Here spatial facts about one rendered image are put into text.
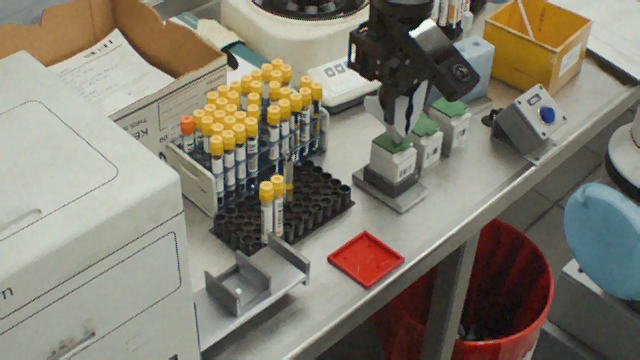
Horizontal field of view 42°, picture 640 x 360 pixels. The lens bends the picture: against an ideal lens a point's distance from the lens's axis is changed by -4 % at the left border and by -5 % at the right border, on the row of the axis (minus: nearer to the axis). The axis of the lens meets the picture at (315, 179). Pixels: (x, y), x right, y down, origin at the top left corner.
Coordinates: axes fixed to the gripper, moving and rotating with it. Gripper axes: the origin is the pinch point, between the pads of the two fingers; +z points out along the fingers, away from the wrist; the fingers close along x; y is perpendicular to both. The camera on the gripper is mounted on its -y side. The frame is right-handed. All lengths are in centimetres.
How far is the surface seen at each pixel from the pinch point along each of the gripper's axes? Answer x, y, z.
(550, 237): -97, 16, 97
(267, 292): 27.5, -4.5, 4.5
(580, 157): -135, 29, 97
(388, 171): 2.1, 0.1, 4.7
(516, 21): -43.4, 11.0, 4.6
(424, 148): -4.9, -0.1, 4.5
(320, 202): 10.8, 3.8, 7.0
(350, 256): 13.2, -4.0, 9.3
